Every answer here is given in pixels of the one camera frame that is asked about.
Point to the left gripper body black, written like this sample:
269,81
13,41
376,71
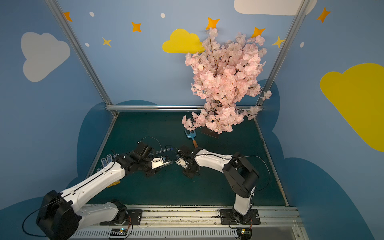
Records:
149,167

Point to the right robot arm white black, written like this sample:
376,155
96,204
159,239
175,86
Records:
240,174

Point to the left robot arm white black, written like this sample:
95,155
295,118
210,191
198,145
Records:
62,214

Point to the left circuit board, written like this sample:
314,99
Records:
118,234

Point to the circuit board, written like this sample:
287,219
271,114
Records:
244,234
118,234

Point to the pink cherry blossom tree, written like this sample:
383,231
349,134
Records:
223,75

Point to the right circuit board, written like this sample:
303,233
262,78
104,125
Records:
244,234

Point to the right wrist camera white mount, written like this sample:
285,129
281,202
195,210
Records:
181,162

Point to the blue garden fork wooden handle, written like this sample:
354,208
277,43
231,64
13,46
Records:
191,135

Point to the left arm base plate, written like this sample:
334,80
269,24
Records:
132,216

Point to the back aluminium frame bar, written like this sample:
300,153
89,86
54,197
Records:
147,108

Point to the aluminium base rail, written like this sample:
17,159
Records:
202,223

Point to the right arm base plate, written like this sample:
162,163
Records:
231,217

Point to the left aluminium frame post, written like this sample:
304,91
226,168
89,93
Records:
59,15

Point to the aluminium frame post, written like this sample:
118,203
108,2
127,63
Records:
59,15
290,37

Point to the right aluminium frame post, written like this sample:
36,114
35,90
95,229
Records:
290,37

